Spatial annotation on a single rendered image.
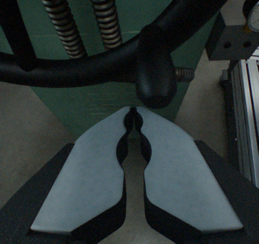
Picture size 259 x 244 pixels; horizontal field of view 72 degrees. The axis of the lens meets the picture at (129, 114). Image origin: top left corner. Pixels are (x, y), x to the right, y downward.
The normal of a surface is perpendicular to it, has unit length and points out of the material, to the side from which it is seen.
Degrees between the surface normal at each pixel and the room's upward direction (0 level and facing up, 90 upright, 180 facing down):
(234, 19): 0
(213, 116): 0
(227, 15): 0
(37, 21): 90
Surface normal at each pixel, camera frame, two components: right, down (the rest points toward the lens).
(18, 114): -0.04, -0.46
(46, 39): 0.01, 0.88
